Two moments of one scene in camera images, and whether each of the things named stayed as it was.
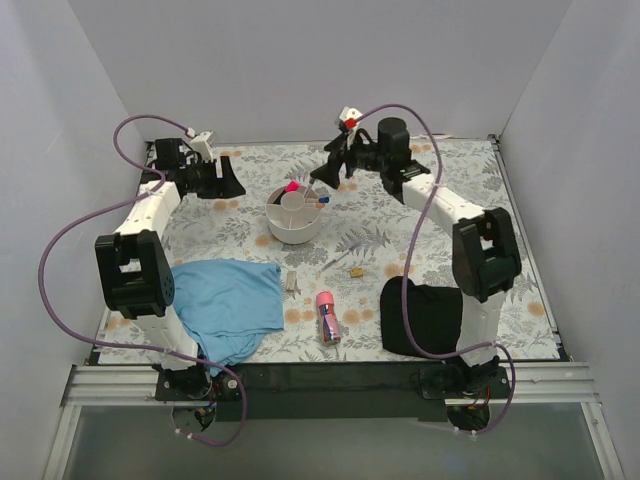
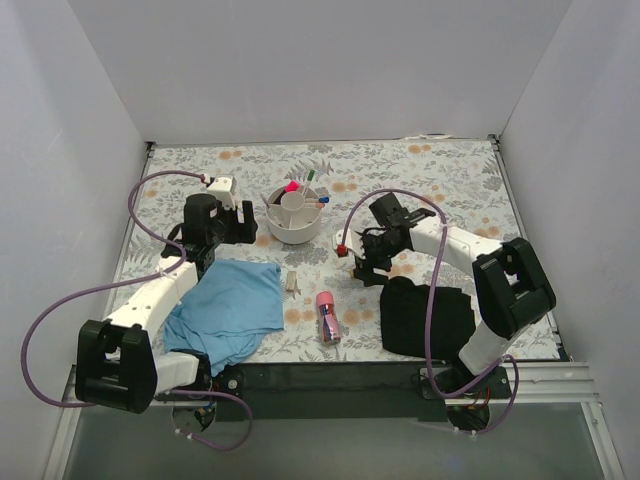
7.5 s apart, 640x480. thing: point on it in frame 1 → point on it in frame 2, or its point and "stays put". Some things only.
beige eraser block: (291, 280) stays put
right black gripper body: (341, 154) → (370, 256)
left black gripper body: (218, 177) → (240, 226)
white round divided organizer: (292, 217) stays put
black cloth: (434, 313) stays put
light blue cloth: (230, 305) stays put
